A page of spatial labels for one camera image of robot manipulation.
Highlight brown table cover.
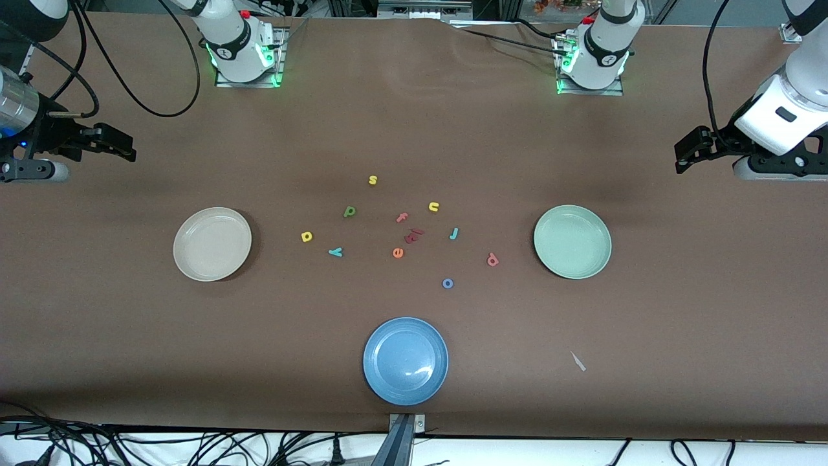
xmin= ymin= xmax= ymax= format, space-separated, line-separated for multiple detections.
xmin=0 ymin=12 xmax=828 ymax=442

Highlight green round plate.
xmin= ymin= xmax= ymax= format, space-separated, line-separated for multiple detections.
xmin=533 ymin=205 xmax=613 ymax=280

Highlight metal camera pole bracket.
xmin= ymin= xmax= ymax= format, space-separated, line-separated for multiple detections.
xmin=387 ymin=413 xmax=428 ymax=466

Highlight black base power cable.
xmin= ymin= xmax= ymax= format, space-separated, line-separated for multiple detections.
xmin=450 ymin=18 xmax=570 ymax=59

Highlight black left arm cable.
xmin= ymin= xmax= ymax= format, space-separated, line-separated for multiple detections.
xmin=703 ymin=0 xmax=735 ymax=153

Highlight grey metal box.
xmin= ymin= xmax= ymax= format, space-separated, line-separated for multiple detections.
xmin=377 ymin=0 xmax=473 ymax=21

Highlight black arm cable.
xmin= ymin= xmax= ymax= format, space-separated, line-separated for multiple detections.
xmin=0 ymin=0 xmax=201 ymax=118
xmin=703 ymin=0 xmax=735 ymax=153

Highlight tangled black floor cables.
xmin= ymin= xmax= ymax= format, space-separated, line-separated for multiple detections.
xmin=0 ymin=401 xmax=389 ymax=466

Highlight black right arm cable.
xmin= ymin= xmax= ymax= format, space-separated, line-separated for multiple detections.
xmin=0 ymin=0 xmax=201 ymax=118

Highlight blue round plate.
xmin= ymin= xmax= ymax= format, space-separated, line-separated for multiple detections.
xmin=362 ymin=316 xmax=450 ymax=406

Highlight beige round plate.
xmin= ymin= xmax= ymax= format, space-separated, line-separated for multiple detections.
xmin=173 ymin=206 xmax=253 ymax=282

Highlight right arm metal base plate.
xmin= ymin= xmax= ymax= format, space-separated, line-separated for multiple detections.
xmin=215 ymin=25 xmax=288 ymax=89

